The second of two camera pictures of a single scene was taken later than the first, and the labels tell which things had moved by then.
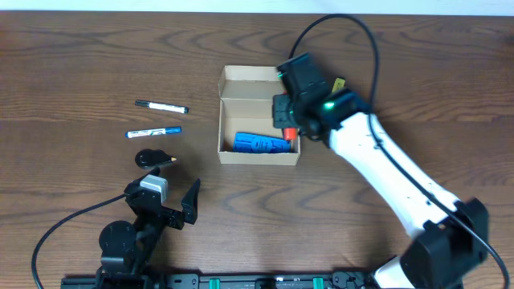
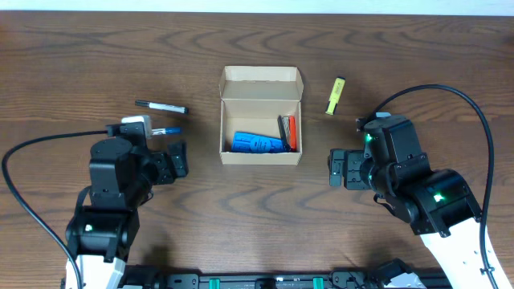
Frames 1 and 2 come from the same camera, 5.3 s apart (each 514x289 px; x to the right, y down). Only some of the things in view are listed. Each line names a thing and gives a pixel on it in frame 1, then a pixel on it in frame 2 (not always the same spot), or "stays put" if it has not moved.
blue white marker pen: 150,132 stays put
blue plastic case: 252,143 stays put
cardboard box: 246,105 stays put
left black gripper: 161,213 → 169,165
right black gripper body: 281,111 → 345,168
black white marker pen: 163,107 stays put
